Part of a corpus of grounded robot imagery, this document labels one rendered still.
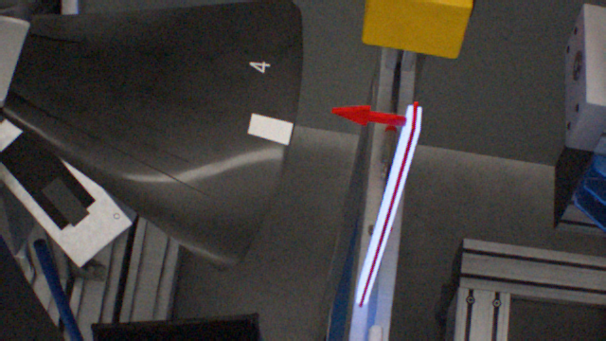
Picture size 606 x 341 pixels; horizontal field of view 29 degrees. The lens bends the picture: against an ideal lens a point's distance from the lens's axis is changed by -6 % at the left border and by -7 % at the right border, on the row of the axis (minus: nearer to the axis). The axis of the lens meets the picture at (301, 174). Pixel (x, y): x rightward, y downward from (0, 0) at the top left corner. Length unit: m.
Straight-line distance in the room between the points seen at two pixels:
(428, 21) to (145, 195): 0.39
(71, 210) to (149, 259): 1.02
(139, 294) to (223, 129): 1.15
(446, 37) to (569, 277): 0.88
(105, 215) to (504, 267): 1.03
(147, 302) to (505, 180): 0.73
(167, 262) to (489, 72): 0.64
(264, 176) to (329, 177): 1.35
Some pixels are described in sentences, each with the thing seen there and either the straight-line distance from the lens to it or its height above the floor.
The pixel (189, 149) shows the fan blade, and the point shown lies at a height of 1.17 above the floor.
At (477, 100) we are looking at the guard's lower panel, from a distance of 2.17.
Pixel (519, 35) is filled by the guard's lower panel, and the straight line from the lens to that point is 2.01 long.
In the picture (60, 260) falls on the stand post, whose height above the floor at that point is 0.15.
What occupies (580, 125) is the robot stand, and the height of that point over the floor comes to 0.95.
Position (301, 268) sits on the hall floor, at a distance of 2.21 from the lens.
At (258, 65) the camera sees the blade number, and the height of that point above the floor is 1.18.
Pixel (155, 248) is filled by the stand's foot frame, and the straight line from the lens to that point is 2.13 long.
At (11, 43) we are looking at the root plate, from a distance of 1.00.
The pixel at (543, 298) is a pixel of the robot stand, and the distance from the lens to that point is 2.01.
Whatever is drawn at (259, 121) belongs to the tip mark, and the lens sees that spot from 0.96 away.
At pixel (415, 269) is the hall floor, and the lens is 2.23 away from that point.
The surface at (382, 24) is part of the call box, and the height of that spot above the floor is 1.02.
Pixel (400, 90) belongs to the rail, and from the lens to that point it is 1.37.
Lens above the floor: 1.98
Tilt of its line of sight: 59 degrees down
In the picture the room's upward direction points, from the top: 9 degrees clockwise
